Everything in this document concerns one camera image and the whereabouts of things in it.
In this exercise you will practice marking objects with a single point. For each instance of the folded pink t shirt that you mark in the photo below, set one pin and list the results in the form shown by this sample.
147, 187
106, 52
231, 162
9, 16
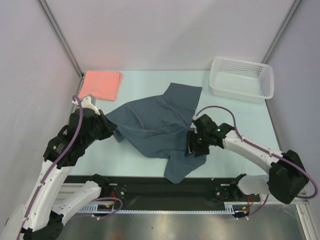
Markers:
103, 85

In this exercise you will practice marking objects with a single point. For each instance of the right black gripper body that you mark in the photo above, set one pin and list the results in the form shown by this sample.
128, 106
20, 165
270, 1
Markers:
196, 148

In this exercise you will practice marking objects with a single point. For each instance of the right aluminium frame post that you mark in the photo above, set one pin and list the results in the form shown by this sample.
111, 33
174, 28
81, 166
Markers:
294, 8

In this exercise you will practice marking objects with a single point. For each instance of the blue-grey t shirt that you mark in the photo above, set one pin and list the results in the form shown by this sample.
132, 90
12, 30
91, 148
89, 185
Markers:
157, 127

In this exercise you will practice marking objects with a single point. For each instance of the left aluminium frame post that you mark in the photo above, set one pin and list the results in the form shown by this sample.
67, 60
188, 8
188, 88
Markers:
44, 6

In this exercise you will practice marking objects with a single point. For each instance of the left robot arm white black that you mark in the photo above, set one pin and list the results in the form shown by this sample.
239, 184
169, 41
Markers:
42, 219

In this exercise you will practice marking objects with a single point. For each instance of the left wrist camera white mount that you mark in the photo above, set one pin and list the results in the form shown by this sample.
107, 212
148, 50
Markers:
88, 102

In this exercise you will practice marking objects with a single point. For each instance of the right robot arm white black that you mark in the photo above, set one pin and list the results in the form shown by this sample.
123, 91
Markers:
283, 178

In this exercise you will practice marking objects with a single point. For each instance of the aluminium front rail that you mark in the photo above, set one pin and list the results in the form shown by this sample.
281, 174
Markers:
68, 189

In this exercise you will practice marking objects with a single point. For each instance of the white plastic perforated basket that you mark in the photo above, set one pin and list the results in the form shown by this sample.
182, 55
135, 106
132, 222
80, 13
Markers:
241, 80

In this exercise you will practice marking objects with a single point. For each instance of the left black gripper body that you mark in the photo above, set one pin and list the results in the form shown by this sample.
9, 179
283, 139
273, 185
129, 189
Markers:
102, 129

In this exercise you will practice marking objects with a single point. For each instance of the white slotted cable duct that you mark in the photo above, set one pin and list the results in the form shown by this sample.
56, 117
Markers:
229, 209

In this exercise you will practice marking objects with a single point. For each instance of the aluminium frame post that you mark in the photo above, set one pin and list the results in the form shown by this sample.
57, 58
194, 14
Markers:
294, 8
44, 6

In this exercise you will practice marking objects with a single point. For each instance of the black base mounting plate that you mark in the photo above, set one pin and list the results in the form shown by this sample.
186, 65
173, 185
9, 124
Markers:
190, 195

